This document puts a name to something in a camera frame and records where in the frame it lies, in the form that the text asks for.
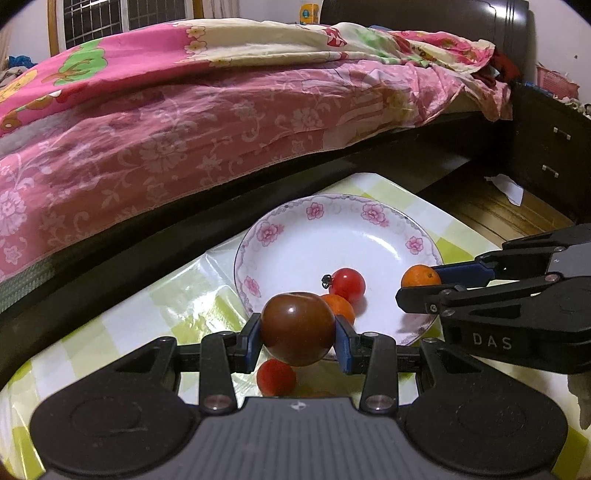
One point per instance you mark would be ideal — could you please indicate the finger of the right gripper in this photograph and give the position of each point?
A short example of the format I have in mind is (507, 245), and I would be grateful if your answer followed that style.
(564, 252)
(437, 298)

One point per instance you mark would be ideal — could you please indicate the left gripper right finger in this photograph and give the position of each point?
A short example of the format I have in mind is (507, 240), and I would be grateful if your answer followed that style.
(374, 356)

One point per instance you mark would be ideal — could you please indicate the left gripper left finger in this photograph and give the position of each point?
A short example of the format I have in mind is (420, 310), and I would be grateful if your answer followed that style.
(222, 354)

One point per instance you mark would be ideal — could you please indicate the dimpled orange tangerine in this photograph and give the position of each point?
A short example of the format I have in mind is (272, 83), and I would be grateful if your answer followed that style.
(420, 275)

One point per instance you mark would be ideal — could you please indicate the small orange tangerine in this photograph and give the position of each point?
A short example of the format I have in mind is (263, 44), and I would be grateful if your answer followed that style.
(340, 307)

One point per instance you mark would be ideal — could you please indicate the red tomato with stem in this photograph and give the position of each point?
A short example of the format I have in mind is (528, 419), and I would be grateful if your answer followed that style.
(346, 283)

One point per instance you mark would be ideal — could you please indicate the dark brown tomato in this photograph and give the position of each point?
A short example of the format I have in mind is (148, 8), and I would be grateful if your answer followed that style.
(298, 328)

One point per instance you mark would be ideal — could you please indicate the small red tomato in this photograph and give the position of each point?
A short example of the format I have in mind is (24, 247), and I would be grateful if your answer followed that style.
(275, 378)

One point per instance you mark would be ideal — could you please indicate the white paper scrap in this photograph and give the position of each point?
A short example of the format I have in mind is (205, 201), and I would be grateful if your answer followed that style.
(513, 191)

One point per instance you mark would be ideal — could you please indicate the dark wooden nightstand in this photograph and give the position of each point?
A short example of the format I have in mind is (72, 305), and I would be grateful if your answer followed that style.
(552, 147)

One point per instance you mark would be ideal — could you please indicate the white floral plate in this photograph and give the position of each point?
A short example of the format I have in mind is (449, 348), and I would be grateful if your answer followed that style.
(292, 247)

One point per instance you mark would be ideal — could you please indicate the pink basket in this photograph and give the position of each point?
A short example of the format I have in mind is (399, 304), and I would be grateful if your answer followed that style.
(556, 83)

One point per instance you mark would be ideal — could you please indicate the dark headboard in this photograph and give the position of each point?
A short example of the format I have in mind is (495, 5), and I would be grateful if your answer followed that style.
(503, 22)

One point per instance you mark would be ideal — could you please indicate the pink floral bedsheet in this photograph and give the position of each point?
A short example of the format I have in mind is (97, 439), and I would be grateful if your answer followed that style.
(75, 162)

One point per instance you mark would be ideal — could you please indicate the colourful cartoon quilt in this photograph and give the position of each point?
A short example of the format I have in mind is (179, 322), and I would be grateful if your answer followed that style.
(172, 50)

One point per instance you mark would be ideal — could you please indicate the dark bed frame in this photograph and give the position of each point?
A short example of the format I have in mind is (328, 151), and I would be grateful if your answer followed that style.
(62, 292)

